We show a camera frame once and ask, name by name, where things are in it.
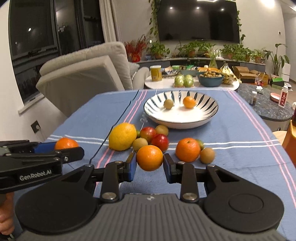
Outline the beige sofa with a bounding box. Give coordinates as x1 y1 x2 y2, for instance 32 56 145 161
36 41 151 117

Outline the glass vase with plant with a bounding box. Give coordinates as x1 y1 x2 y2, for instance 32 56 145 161
203 46 223 69

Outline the tall broad-leaf plant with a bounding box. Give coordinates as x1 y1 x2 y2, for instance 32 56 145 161
264 43 289 77

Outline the large orange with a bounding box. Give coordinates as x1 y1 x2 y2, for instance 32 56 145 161
136 145 164 172
175 138 201 163

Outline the dark window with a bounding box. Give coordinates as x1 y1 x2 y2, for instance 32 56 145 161
8 0 104 105

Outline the blue striped tablecloth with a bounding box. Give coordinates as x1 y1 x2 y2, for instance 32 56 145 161
43 89 296 241

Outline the white bottle red label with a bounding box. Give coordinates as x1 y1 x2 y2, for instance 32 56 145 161
279 85 288 108

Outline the person's left hand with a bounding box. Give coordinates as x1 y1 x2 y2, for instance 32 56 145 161
0 193 15 235

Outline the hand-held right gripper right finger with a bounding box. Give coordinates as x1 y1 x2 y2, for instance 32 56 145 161
163 153 246 202

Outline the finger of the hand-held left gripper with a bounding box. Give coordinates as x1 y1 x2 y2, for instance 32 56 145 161
54 146 85 164
29 141 58 154

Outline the small orange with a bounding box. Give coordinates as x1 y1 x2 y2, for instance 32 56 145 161
183 96 196 109

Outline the small cardboard box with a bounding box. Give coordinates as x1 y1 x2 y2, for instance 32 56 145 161
232 66 249 75

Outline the dark television console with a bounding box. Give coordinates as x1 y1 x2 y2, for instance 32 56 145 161
136 57 266 70

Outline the red flower plant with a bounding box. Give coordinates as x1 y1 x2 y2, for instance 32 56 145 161
124 35 148 62

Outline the teal bowl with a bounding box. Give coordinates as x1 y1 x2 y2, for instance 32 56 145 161
179 68 199 77

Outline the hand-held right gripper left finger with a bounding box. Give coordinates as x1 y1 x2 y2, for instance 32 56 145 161
60 153 137 202

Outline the blue striped white plate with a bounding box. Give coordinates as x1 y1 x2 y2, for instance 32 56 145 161
143 91 219 129

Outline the white air purifier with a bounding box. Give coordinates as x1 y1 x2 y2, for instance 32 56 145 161
281 63 291 82

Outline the blue bowl of nuts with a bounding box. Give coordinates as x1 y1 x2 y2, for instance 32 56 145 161
198 72 224 88

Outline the orange chair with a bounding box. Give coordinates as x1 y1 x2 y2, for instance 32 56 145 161
282 120 296 168

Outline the dark marble round table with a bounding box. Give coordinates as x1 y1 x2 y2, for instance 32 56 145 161
237 83 295 121

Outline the large cardboard box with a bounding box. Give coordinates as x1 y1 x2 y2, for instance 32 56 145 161
239 70 269 85

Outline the green box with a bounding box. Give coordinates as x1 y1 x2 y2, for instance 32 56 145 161
272 77 286 90

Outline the yellow cup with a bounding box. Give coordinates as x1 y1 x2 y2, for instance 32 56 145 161
150 65 163 81

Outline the row of potted green plants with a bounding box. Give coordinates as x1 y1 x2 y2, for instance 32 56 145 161
148 37 266 63

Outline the wine glass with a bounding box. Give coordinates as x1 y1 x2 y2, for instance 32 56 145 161
255 72 266 87

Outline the white round coffee table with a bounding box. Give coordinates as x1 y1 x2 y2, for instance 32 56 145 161
144 67 240 91

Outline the hanging green vine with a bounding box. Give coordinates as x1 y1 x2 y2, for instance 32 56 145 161
148 0 160 42
236 5 246 43

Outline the bunch of bananas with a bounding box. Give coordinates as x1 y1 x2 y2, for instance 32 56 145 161
218 63 239 82

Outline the red apple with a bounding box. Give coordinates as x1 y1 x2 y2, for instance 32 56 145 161
151 134 170 152
140 127 157 143

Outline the white curtain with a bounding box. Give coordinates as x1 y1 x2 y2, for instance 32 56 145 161
99 0 123 44

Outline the yellow lemon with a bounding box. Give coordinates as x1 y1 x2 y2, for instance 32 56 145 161
109 123 137 151

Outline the wall-mounted black television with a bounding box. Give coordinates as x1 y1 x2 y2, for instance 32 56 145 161
157 0 240 43

